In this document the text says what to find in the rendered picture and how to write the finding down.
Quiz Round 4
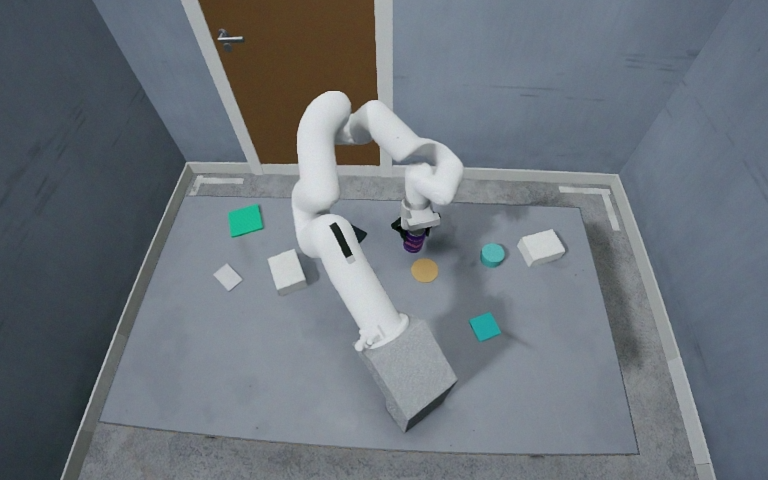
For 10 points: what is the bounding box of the teal short cylinder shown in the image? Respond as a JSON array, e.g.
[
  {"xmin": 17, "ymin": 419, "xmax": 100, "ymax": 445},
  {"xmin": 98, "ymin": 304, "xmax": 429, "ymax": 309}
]
[{"xmin": 480, "ymin": 243, "xmax": 504, "ymax": 268}]

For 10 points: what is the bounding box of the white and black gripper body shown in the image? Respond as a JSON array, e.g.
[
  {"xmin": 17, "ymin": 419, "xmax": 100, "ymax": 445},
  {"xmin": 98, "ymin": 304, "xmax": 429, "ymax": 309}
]
[{"xmin": 399, "ymin": 199, "xmax": 433, "ymax": 230}]

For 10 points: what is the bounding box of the purple drink can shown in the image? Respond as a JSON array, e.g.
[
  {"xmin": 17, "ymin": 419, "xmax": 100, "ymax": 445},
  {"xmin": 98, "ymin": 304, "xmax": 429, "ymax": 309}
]
[{"xmin": 403, "ymin": 228, "xmax": 426, "ymax": 253}]

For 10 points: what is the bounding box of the teal flat square tile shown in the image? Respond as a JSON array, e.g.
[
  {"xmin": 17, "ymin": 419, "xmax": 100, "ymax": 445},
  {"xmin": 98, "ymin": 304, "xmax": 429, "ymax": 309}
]
[{"xmin": 469, "ymin": 312, "xmax": 501, "ymax": 342}]

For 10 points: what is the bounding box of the tan round cork coaster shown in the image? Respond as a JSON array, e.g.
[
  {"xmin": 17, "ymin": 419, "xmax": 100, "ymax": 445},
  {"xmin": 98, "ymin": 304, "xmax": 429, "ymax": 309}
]
[{"xmin": 411, "ymin": 258, "xmax": 438, "ymax": 283}]

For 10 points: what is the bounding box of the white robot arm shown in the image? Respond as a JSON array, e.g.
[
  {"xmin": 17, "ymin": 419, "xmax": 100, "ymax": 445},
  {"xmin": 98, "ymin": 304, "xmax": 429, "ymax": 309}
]
[{"xmin": 292, "ymin": 91, "xmax": 465, "ymax": 351}]

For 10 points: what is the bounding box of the teal flat square block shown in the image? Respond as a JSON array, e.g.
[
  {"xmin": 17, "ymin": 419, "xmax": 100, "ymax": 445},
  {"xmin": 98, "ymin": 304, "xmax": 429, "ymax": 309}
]
[{"xmin": 228, "ymin": 204, "xmax": 263, "ymax": 238}]

